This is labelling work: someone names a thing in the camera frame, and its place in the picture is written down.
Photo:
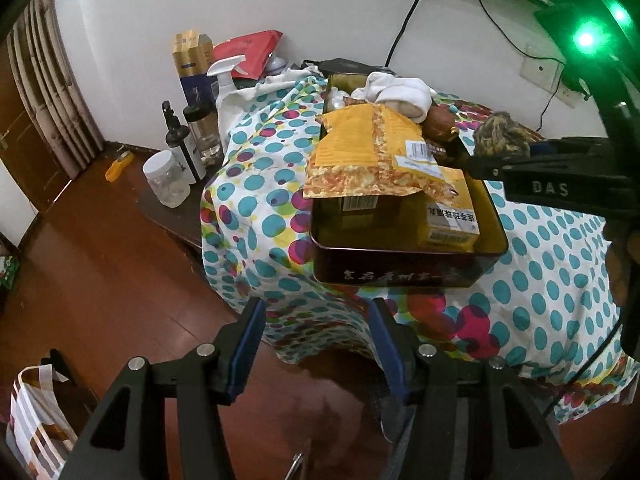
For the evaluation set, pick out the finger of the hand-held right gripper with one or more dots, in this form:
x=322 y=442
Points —
x=550 y=166
x=547 y=147

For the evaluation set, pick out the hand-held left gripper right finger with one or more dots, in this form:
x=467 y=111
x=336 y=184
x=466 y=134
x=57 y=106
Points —
x=395 y=355

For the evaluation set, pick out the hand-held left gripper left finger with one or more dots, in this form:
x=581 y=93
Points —
x=245 y=350

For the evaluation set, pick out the large yellow medicine box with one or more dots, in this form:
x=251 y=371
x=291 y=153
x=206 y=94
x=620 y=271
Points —
x=450 y=225

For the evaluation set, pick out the brown toy figure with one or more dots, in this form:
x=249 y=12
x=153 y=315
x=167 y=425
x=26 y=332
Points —
x=440 y=122

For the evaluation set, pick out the white towel roll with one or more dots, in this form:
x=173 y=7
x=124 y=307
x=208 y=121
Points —
x=410 y=97

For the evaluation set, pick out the yellow snack bag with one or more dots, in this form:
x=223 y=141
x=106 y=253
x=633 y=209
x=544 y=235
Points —
x=360 y=150

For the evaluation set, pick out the person's right hand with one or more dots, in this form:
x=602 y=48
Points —
x=625 y=270

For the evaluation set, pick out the polka dot tablecloth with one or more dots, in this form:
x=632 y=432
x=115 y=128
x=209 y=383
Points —
x=525 y=270

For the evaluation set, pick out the dark side table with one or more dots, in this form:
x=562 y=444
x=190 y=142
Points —
x=170 y=220

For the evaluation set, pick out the clear plastic jar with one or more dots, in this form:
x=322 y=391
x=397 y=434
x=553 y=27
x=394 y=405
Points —
x=166 y=182

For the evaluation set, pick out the black spray bottle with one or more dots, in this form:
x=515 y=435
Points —
x=182 y=150

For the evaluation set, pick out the black flat device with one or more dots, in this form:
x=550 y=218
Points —
x=350 y=65

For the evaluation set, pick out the striped shopping bag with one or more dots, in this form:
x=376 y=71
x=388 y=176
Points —
x=40 y=425

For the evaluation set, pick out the clear bottle black lid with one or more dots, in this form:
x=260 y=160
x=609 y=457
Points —
x=205 y=132

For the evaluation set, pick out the yellow utility knife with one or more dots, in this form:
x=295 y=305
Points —
x=119 y=166

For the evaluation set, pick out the green patterned bag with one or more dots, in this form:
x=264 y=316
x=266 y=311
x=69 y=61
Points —
x=9 y=272

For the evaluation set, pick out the white spray bottle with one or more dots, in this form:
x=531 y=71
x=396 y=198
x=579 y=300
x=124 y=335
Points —
x=225 y=80

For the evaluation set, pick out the blue gold carton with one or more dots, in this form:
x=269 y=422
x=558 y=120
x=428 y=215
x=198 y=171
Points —
x=190 y=70

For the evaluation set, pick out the red bag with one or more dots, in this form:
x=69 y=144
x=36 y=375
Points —
x=245 y=52

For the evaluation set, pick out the wooden door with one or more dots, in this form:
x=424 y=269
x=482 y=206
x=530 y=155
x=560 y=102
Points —
x=30 y=125

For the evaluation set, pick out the beige curtain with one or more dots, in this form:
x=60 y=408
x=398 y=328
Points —
x=55 y=85

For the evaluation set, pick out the empty wall socket plate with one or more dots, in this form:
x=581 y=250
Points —
x=542 y=70

